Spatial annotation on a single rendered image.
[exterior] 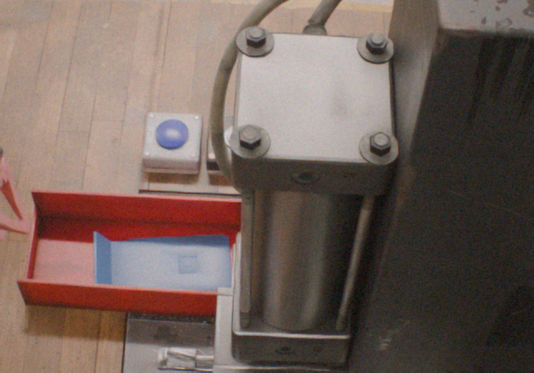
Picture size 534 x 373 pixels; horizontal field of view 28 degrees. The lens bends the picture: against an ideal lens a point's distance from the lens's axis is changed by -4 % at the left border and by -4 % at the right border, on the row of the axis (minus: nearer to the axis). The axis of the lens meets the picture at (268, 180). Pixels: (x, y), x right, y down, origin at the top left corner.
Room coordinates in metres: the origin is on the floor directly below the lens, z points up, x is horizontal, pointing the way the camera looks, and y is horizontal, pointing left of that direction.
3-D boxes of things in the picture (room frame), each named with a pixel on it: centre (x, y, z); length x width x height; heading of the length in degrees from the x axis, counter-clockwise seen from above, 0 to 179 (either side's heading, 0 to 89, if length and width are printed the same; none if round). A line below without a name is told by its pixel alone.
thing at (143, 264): (0.56, 0.11, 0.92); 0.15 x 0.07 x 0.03; 98
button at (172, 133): (0.72, 0.12, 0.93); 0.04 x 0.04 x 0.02
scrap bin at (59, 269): (0.56, 0.14, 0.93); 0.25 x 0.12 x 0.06; 91
